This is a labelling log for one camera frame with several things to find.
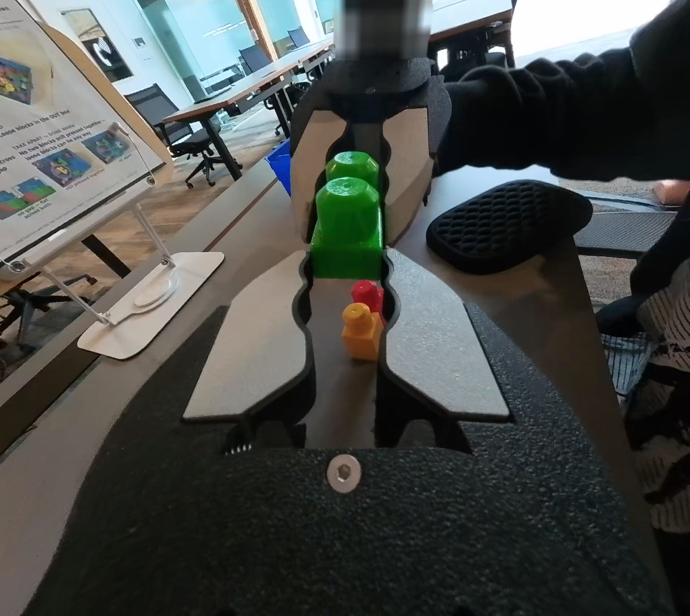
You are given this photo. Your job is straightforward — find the blue plastic bin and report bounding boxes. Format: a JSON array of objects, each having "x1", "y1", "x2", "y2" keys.
[{"x1": 267, "y1": 140, "x2": 294, "y2": 196}]

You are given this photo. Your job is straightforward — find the grey mesh chair seat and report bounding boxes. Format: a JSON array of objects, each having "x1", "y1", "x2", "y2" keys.
[{"x1": 577, "y1": 209, "x2": 680, "y2": 259}]

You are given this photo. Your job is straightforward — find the black office chair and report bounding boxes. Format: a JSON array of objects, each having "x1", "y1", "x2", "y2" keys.
[
  {"x1": 238, "y1": 43, "x2": 294, "y2": 137},
  {"x1": 124, "y1": 85, "x2": 222, "y2": 189}
]

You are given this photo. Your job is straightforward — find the red mega block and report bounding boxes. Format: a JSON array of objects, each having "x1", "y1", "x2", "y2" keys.
[{"x1": 351, "y1": 280, "x2": 386, "y2": 317}]

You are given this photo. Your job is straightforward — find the green mega block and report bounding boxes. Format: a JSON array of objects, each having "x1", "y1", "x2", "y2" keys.
[{"x1": 310, "y1": 151, "x2": 387, "y2": 280}]

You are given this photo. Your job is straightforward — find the person's printed top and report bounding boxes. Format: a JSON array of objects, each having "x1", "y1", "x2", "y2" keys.
[{"x1": 626, "y1": 293, "x2": 690, "y2": 530}]

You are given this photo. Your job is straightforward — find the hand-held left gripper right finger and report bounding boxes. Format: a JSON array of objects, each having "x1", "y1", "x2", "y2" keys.
[{"x1": 378, "y1": 248, "x2": 512, "y2": 423}]

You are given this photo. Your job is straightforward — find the long dark table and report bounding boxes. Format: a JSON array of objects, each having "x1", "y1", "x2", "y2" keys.
[
  {"x1": 162, "y1": 34, "x2": 335, "y2": 180},
  {"x1": 426, "y1": 0, "x2": 516, "y2": 67}
]

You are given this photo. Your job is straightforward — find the printed instruction sheet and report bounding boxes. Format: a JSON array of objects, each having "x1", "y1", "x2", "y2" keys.
[{"x1": 0, "y1": 0, "x2": 162, "y2": 261}]

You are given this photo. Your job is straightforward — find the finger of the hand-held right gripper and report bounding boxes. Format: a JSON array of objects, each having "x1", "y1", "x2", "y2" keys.
[
  {"x1": 372, "y1": 104, "x2": 435, "y2": 248},
  {"x1": 291, "y1": 118, "x2": 348, "y2": 246}
]

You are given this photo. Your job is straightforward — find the black perforated rubber pad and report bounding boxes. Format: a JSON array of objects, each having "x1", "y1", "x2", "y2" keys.
[{"x1": 426, "y1": 180, "x2": 594, "y2": 275}]

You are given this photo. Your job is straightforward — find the orange mega block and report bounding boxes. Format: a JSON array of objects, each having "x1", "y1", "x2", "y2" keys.
[{"x1": 341, "y1": 304, "x2": 386, "y2": 362}]

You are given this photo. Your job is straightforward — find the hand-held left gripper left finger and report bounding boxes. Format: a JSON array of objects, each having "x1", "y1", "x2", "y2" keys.
[{"x1": 181, "y1": 250, "x2": 319, "y2": 425}]

